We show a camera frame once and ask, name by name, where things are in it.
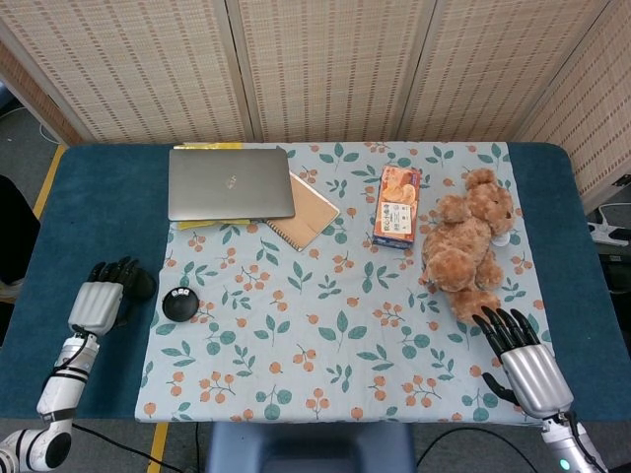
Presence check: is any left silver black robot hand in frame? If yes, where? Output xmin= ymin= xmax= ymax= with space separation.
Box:
xmin=67 ymin=255 xmax=143 ymax=337

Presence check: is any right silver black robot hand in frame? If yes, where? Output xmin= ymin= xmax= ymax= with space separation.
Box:
xmin=471 ymin=305 xmax=576 ymax=423

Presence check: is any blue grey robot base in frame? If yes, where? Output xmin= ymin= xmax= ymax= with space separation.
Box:
xmin=204 ymin=422 xmax=417 ymax=473

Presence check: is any teal plush table cover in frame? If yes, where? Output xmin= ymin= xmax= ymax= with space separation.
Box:
xmin=0 ymin=141 xmax=631 ymax=426

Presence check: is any black chair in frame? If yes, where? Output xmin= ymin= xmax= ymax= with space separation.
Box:
xmin=0 ymin=173 xmax=42 ymax=300

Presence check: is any brown teddy bear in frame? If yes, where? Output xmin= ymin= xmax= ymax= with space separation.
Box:
xmin=418 ymin=168 xmax=518 ymax=327

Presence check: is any grey closed laptop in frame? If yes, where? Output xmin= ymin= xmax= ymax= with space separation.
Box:
xmin=167 ymin=146 xmax=297 ymax=222

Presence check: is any orange blue cookie box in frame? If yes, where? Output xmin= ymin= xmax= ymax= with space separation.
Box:
xmin=371 ymin=165 xmax=423 ymax=251

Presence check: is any floral light blue tablecloth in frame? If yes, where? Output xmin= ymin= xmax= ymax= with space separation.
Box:
xmin=135 ymin=141 xmax=559 ymax=428

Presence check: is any brown spiral notebook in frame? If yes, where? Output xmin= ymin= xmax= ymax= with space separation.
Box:
xmin=265 ymin=170 xmax=341 ymax=252

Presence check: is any woven bamboo folding screen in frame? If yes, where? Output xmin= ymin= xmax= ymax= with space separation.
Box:
xmin=0 ymin=0 xmax=631 ymax=214

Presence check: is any black floor cable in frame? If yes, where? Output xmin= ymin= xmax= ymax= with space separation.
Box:
xmin=417 ymin=426 xmax=544 ymax=473

